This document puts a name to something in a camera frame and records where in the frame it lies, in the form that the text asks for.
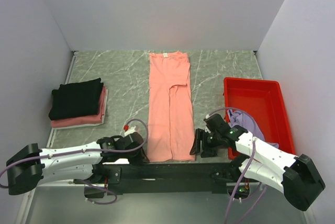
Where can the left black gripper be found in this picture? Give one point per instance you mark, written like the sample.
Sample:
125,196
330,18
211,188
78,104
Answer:
142,157

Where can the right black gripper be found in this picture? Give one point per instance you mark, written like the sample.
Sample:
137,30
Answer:
200,134

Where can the salmon pink t shirt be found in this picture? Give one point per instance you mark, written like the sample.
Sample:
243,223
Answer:
170,123

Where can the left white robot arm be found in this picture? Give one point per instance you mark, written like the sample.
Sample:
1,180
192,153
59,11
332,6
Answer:
33,166

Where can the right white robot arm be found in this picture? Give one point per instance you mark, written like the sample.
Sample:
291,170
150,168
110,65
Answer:
295,176

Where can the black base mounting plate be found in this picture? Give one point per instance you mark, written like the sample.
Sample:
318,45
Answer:
165,178

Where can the folded pink t shirt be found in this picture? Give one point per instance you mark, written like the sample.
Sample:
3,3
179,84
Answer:
85,121

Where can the lavender t shirt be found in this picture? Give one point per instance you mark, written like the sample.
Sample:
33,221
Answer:
241,122

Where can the folded black t shirt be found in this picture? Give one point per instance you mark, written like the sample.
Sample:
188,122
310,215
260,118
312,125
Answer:
76,99

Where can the red plastic bin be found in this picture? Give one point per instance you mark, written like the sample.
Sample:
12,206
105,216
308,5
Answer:
263,100

